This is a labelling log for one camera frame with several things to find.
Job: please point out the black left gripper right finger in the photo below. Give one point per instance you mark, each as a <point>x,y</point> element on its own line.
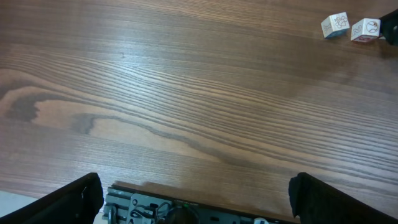
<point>314,201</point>

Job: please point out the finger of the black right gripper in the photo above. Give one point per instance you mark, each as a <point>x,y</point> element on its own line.
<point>389,30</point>

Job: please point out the red number six block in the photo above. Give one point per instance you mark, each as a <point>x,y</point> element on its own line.
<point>366,30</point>

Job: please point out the blue number wooden block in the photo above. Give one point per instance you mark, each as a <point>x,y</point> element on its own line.
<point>335,25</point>

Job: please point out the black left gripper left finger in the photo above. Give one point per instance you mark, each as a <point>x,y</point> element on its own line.
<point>76,202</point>

